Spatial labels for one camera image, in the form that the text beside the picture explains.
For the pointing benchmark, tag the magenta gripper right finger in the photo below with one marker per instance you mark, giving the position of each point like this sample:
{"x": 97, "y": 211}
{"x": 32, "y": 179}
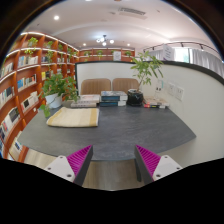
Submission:
{"x": 151, "y": 167}

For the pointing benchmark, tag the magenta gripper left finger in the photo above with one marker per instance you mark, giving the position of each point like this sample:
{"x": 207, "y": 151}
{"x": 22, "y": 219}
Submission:
{"x": 73, "y": 167}

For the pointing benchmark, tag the folded cream yellow towel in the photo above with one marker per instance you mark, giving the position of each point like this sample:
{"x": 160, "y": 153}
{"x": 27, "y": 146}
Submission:
{"x": 81, "y": 117}

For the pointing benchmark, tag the stack of white books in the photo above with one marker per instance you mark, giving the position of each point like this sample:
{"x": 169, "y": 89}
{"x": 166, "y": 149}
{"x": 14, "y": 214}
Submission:
{"x": 86, "y": 101}

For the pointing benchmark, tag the leafy plant in white pot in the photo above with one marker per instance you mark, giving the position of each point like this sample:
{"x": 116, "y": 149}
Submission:
{"x": 57, "y": 87}

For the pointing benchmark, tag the left tan chair back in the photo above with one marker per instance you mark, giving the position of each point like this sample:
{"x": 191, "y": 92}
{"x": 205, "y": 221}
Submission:
{"x": 95, "y": 86}

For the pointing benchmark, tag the tan chair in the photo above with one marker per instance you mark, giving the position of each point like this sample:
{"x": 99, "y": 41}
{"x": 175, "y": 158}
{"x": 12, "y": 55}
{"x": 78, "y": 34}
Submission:
{"x": 95, "y": 86}
{"x": 124, "y": 84}

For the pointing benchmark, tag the right tan chair back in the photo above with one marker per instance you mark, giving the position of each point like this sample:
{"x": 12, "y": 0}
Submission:
{"x": 124, "y": 84}

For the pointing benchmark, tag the tall plant in black pot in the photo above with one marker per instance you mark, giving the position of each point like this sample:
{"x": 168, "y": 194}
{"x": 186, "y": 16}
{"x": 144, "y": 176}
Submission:
{"x": 145, "y": 66}

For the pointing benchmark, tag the white sign on partition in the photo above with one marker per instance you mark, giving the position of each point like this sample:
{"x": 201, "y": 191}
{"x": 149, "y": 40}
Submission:
{"x": 168, "y": 53}

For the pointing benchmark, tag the orange wooden bookshelf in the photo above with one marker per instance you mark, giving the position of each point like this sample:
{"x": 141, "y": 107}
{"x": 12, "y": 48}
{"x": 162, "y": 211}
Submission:
{"x": 32, "y": 58}

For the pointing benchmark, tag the ceiling chandelier lamp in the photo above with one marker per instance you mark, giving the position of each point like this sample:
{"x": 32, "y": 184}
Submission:
{"x": 104, "y": 40}

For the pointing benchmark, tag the colourful books by wall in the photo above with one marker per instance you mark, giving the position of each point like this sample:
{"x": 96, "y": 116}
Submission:
{"x": 151, "y": 102}

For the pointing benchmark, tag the white wall socket panel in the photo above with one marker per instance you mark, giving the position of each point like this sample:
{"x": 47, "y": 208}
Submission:
{"x": 175, "y": 91}

